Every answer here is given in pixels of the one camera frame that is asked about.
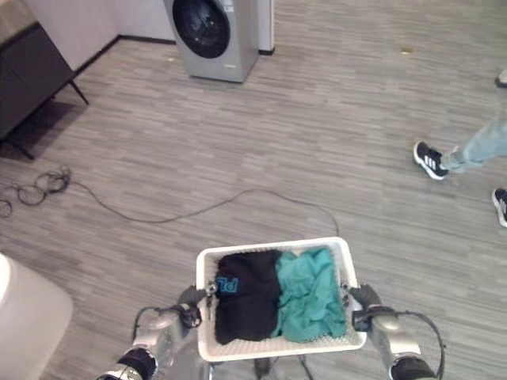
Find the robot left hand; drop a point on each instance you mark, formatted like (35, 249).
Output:
(191, 295)

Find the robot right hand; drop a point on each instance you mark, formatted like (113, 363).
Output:
(365, 296)

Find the white plastic laundry basket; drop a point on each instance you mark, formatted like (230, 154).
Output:
(277, 348)

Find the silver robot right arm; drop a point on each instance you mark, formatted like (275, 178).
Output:
(396, 336)

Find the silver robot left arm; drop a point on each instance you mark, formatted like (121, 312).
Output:
(152, 340)

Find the dark washer door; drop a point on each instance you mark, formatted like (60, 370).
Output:
(201, 26)

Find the black garment with blue print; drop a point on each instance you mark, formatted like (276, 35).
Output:
(245, 301)

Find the teal garment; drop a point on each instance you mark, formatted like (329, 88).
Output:
(309, 297)

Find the white rounded furniture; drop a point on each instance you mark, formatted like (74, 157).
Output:
(27, 316)

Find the person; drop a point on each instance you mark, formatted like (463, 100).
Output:
(471, 152)

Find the small yellow floor scrap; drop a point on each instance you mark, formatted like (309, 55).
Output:
(405, 50)

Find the silver front-load washing machine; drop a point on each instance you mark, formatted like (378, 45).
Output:
(222, 39)

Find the dark cabinet with black legs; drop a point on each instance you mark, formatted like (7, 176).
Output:
(27, 75)

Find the white wall panel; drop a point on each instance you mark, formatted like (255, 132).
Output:
(266, 23)

